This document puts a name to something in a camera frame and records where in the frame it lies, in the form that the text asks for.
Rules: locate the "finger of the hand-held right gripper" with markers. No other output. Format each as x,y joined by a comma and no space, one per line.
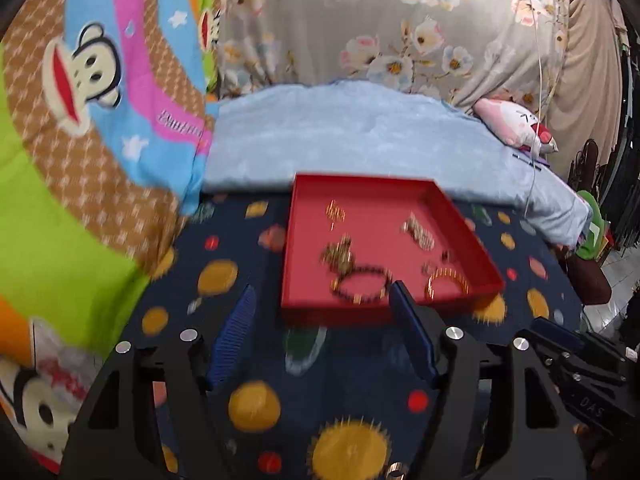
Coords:
557,332

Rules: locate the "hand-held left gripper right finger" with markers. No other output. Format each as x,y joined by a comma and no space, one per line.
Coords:
412,330

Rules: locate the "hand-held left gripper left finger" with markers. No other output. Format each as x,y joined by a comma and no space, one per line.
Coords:
235,335

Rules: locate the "red cardboard box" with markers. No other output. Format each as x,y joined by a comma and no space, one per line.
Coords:
370,240

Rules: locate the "navy planet print bedsheet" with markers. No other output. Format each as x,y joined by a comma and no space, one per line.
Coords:
280,375

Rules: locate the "dark red chair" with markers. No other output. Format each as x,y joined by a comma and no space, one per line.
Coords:
590,280

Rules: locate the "green cloth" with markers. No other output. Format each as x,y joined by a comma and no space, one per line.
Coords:
592,230

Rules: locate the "black pen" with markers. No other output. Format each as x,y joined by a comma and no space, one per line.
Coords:
525,158

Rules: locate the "hanging clothes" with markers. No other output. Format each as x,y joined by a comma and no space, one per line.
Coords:
630,160

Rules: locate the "light blue blanket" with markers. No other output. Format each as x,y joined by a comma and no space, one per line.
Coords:
350,130

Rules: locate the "pink white cartoon cushion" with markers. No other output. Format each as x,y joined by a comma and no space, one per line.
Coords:
505,120

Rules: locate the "monkey print blanket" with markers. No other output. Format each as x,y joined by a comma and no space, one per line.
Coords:
75,160

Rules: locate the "beige curtain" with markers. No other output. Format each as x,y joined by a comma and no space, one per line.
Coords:
590,70

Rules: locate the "grey floral sheet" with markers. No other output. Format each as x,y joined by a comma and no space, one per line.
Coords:
350,25

